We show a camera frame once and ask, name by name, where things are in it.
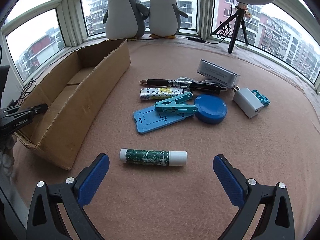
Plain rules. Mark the black inline cable remote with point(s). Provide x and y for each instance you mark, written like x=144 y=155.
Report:
x=196 y=39

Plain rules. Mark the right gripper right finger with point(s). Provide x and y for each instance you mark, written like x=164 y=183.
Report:
x=276 y=220

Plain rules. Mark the black tripod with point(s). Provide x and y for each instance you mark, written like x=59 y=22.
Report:
x=238 y=16

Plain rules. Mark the green white glue stick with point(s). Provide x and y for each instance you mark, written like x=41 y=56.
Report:
x=154 y=158

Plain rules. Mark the teal small clip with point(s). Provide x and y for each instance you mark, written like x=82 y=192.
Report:
x=263 y=99

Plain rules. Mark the blue round tape measure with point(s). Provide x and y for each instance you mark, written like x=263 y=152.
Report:
x=211 y=109

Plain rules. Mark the grey white square box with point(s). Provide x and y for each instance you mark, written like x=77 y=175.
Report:
x=218 y=74

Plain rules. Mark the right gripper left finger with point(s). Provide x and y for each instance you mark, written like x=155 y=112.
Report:
x=44 y=218

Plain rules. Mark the brown cardboard box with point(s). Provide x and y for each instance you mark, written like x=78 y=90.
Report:
x=74 y=91

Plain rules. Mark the small grey penguin plush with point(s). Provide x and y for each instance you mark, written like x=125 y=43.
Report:
x=164 y=18

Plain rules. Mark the large grey penguin plush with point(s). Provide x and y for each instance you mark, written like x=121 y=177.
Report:
x=125 y=19

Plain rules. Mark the teal plastic clip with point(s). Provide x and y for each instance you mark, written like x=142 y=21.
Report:
x=176 y=104

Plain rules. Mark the patterned lighter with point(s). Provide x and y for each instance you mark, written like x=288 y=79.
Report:
x=160 y=93

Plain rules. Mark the black pen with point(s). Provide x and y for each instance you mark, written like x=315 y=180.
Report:
x=194 y=86

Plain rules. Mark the white power adapter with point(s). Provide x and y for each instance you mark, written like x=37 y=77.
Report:
x=248 y=102

